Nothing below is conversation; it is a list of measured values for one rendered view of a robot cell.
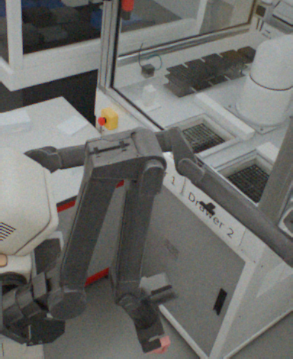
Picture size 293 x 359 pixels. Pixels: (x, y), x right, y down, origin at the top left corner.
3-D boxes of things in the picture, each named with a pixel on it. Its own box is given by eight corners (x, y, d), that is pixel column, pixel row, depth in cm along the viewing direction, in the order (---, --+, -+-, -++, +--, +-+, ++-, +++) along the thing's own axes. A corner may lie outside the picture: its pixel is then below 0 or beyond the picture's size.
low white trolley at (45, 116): (17, 336, 232) (11, 221, 183) (-39, 246, 266) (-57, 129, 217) (120, 279, 263) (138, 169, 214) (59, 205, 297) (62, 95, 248)
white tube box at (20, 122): (1, 134, 220) (1, 124, 216) (-3, 123, 225) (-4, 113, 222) (30, 130, 225) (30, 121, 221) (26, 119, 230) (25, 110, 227)
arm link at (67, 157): (191, 120, 137) (189, 122, 127) (199, 169, 138) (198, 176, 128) (33, 147, 143) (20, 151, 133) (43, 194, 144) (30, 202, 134)
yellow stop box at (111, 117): (107, 131, 218) (109, 118, 214) (98, 122, 222) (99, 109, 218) (117, 128, 221) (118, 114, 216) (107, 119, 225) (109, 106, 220)
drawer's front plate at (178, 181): (178, 194, 197) (183, 173, 190) (133, 152, 213) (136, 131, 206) (181, 192, 198) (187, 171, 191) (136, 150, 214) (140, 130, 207)
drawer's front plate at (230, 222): (236, 247, 180) (243, 226, 173) (182, 198, 196) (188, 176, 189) (239, 245, 181) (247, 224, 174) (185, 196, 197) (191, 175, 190)
